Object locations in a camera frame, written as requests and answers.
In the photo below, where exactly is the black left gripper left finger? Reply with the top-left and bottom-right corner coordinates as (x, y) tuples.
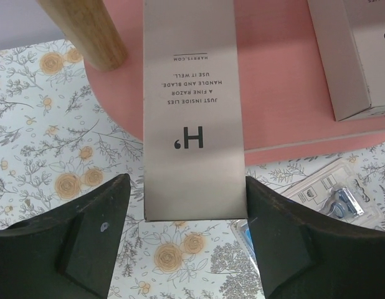
(0, 174), (131, 298)

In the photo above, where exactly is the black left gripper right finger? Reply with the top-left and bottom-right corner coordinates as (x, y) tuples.
(246, 177), (385, 299)

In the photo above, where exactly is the white Harry's razor box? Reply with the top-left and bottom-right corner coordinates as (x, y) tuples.
(143, 1), (247, 222)

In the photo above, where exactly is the slim white H razor box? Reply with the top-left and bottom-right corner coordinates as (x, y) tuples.
(308, 0), (385, 121)

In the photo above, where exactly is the pink three-tier wooden shelf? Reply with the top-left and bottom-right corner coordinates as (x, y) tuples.
(39, 1), (385, 165)

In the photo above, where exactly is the floral patterned tablecloth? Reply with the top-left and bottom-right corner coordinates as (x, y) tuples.
(0, 39), (385, 299)

